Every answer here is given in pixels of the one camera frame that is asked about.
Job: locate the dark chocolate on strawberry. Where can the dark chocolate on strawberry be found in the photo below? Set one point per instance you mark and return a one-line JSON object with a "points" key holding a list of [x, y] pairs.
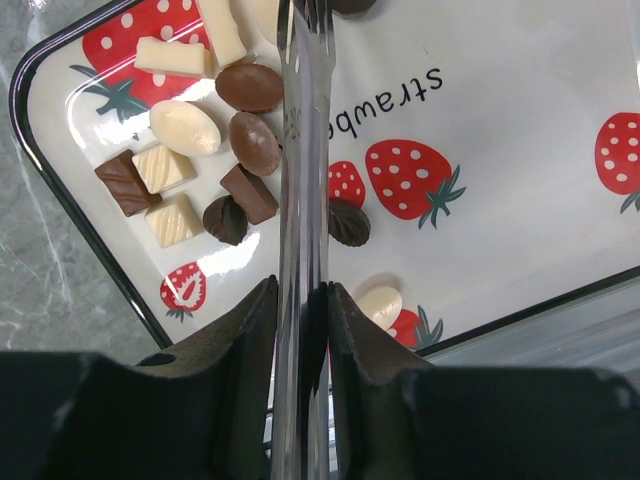
{"points": [[347, 223]]}

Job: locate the metal serving tongs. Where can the metal serving tongs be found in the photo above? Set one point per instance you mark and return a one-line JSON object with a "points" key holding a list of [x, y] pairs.
{"points": [[300, 431]]}

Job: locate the dark round chocolate right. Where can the dark round chocolate right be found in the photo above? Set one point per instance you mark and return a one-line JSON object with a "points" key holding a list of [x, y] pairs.
{"points": [[351, 7]]}

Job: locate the white oval chocolate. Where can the white oval chocolate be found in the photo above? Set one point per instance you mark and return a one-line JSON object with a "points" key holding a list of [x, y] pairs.
{"points": [[184, 128], [382, 304]]}

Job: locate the white striped square chocolate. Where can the white striped square chocolate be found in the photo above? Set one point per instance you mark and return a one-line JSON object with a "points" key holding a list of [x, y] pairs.
{"points": [[162, 169]]}

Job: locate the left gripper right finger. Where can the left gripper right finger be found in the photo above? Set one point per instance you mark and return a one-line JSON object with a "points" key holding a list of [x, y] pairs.
{"points": [[399, 417]]}

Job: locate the white chocolate top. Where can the white chocolate top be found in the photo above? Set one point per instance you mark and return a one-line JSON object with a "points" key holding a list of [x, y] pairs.
{"points": [[222, 31]]}

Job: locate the white square chocolate left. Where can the white square chocolate left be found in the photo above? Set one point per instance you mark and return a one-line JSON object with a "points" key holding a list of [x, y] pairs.
{"points": [[174, 220]]}

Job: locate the white bar chocolate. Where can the white bar chocolate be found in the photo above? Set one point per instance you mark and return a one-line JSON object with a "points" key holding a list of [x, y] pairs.
{"points": [[174, 58]]}

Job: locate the white oval chocolate centre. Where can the white oval chocolate centre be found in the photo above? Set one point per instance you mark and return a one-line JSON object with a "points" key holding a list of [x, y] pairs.
{"points": [[184, 128]]}

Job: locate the brown square chocolate left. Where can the brown square chocolate left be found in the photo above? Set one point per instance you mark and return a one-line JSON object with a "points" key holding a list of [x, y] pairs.
{"points": [[122, 180]]}

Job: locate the brown oval chocolate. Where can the brown oval chocolate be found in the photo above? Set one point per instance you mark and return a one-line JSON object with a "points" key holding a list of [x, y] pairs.
{"points": [[254, 144]]}

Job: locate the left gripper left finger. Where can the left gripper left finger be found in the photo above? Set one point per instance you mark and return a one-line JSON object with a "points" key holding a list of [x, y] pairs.
{"points": [[194, 410]]}

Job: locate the dark leaf chocolate left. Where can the dark leaf chocolate left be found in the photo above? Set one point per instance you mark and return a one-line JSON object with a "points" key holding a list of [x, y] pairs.
{"points": [[225, 220]]}

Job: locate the white oval chocolate front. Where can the white oval chocolate front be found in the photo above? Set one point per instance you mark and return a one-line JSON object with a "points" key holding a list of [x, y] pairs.
{"points": [[382, 304]]}

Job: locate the white strawberry pattern tray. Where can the white strawberry pattern tray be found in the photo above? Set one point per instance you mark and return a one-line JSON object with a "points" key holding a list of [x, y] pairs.
{"points": [[493, 146]]}

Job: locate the brown rectangular chocolate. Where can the brown rectangular chocolate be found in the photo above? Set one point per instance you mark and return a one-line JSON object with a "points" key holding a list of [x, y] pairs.
{"points": [[251, 194]]}

